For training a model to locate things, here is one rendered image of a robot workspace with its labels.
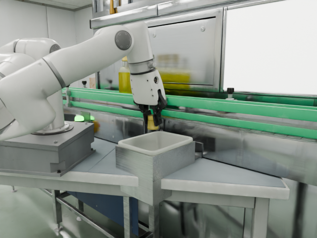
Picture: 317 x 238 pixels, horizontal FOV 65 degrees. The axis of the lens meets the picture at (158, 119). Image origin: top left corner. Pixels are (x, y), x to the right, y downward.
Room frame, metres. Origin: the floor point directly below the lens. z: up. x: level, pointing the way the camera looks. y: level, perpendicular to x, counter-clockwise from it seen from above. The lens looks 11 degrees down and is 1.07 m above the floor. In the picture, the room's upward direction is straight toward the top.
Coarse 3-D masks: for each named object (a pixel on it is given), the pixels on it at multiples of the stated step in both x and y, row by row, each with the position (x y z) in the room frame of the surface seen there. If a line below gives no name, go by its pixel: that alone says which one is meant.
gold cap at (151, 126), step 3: (150, 117) 0.77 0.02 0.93; (150, 120) 0.77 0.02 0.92; (153, 120) 0.77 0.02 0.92; (150, 123) 0.77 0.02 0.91; (153, 123) 0.77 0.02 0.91; (150, 126) 0.77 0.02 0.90; (153, 126) 0.77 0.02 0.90; (150, 129) 0.77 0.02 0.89; (153, 129) 0.76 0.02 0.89; (156, 129) 0.77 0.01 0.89
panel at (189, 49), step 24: (264, 0) 0.95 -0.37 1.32; (168, 24) 1.26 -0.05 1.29; (192, 24) 1.16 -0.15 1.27; (216, 24) 1.07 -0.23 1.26; (168, 48) 1.25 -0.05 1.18; (192, 48) 1.16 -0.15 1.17; (216, 48) 1.07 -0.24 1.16; (168, 72) 1.25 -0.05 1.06; (192, 72) 1.15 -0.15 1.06; (216, 72) 1.07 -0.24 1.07; (288, 96) 0.88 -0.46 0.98; (312, 96) 0.83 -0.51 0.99
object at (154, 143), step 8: (136, 136) 0.87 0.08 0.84; (144, 136) 0.89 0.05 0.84; (152, 136) 0.92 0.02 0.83; (160, 136) 0.94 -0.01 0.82; (168, 136) 0.92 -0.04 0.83; (176, 136) 0.90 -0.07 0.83; (184, 136) 0.87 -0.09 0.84; (120, 144) 0.78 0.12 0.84; (128, 144) 0.83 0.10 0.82; (136, 144) 0.86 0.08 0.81; (144, 144) 0.89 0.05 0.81; (152, 144) 0.92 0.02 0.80; (160, 144) 0.94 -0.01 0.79; (168, 144) 0.92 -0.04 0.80; (176, 144) 0.77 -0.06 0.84; (144, 152) 0.71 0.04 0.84; (152, 152) 0.70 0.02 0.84; (160, 152) 0.71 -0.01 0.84
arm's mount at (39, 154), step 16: (80, 128) 0.90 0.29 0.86; (0, 144) 0.76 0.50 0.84; (16, 144) 0.75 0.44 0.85; (32, 144) 0.74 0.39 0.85; (48, 144) 0.73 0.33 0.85; (64, 144) 0.76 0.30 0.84; (80, 144) 0.86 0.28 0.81; (0, 160) 0.77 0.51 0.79; (16, 160) 0.76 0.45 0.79; (32, 160) 0.75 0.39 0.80; (48, 160) 0.74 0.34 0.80; (64, 160) 0.76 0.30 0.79; (80, 160) 0.85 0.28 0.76
